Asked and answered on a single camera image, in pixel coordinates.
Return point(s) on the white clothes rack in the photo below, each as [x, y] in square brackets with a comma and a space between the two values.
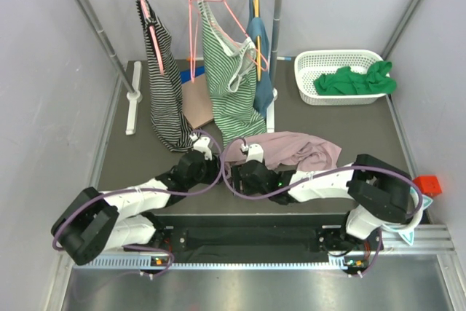
[138, 81]

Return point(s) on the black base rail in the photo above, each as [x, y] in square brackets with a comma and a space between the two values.
[256, 238]

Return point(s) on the brown cardboard sheet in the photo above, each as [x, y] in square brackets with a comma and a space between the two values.
[197, 106]

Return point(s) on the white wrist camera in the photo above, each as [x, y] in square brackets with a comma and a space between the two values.
[253, 152]
[202, 145]

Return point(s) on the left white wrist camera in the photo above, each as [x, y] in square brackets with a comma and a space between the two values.
[202, 145]

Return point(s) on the green garment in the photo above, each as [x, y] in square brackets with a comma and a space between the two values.
[347, 82]

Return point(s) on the red cube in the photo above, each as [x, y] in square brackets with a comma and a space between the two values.
[428, 185]

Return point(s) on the blue tank top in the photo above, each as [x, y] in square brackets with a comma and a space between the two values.
[257, 32]

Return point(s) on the pink hanger under black top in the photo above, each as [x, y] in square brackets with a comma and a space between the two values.
[151, 28]

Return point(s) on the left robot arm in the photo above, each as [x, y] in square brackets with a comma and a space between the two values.
[96, 221]

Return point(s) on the pink tank top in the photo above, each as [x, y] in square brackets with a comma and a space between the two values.
[306, 152]

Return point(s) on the pink hanger under green top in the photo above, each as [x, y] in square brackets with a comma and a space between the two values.
[240, 30]

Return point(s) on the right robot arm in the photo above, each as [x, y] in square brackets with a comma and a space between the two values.
[385, 196]

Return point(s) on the green white striped tank top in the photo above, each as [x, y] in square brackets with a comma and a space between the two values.
[230, 71]

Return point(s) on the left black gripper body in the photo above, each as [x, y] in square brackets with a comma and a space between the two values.
[210, 170]

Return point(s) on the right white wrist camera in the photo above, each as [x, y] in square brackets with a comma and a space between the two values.
[253, 152]

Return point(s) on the black white striped tank top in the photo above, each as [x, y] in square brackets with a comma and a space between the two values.
[166, 99]

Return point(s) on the blue flat object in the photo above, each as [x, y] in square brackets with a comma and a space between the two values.
[186, 75]

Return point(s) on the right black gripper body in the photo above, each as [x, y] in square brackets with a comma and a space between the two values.
[247, 189]

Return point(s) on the white slotted cable duct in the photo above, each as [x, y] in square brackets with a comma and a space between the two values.
[149, 263]

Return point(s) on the white plastic basket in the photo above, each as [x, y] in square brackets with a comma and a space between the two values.
[310, 65]

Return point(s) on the empty pink hanger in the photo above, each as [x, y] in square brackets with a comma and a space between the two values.
[193, 32]

